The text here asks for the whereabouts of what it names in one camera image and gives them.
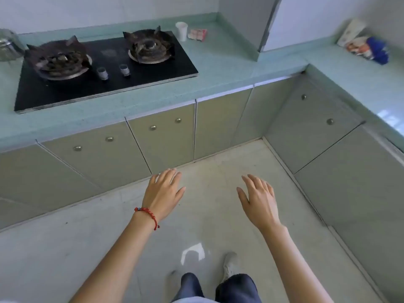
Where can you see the person's left hand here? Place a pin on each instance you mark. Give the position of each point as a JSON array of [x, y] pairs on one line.
[[162, 195]]

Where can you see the person's right hand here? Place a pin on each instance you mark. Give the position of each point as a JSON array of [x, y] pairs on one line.
[[260, 205]]

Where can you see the grey kitchen cabinet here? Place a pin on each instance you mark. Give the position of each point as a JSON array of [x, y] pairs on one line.
[[221, 129]]

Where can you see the person's right forearm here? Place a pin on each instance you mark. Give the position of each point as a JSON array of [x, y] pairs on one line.
[[293, 268]]

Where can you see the person's left forearm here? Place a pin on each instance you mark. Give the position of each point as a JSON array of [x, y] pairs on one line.
[[110, 265]]

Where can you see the person's right white shoe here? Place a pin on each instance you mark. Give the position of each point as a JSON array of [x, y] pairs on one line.
[[230, 265]]

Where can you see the green speckled countertop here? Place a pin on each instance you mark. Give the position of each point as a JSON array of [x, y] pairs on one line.
[[221, 66]]

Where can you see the dark denim jeans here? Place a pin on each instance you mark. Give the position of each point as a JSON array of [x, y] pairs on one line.
[[236, 290]]

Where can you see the white printed t-shirt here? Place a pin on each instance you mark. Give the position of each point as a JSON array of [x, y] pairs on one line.
[[195, 301]]

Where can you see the grey stove knob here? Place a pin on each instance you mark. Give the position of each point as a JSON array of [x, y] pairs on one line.
[[102, 73], [125, 70]]

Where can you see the black glass gas stove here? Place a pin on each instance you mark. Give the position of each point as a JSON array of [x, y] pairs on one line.
[[63, 91]]

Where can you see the rusty gas burner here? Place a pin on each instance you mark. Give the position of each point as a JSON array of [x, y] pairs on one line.
[[148, 47], [56, 61]]

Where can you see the pink white packet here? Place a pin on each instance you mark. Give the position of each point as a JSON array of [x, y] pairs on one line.
[[197, 34]]

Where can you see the white paper cup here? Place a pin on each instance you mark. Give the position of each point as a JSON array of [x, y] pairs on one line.
[[181, 30]]

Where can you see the metal corner trim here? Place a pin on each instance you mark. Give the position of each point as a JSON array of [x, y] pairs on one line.
[[268, 25]]

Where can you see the white carton packet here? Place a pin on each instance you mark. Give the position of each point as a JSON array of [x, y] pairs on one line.
[[350, 31]]

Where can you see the round steel lidded container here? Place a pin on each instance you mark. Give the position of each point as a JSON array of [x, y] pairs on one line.
[[9, 47]]

